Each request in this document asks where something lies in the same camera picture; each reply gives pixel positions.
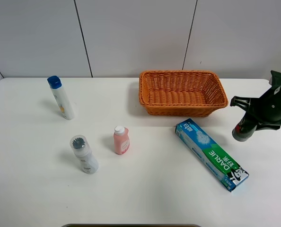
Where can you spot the white shampoo bottle blue cap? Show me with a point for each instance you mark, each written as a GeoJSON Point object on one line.
{"type": "Point", "coordinates": [61, 97]}

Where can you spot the black tube with grey cap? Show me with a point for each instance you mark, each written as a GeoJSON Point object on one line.
{"type": "Point", "coordinates": [244, 129]}

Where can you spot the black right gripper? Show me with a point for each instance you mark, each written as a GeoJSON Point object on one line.
{"type": "Point", "coordinates": [267, 108]}

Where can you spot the white bottle with brush cap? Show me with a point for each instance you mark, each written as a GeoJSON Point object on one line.
{"type": "Point", "coordinates": [83, 153]}

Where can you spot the orange wicker basket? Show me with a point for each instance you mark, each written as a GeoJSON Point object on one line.
{"type": "Point", "coordinates": [191, 93]}

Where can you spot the pink bottle white cap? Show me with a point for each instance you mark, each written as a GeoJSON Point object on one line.
{"type": "Point", "coordinates": [121, 140]}

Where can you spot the green blue toothpaste box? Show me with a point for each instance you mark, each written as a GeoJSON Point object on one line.
{"type": "Point", "coordinates": [228, 172]}

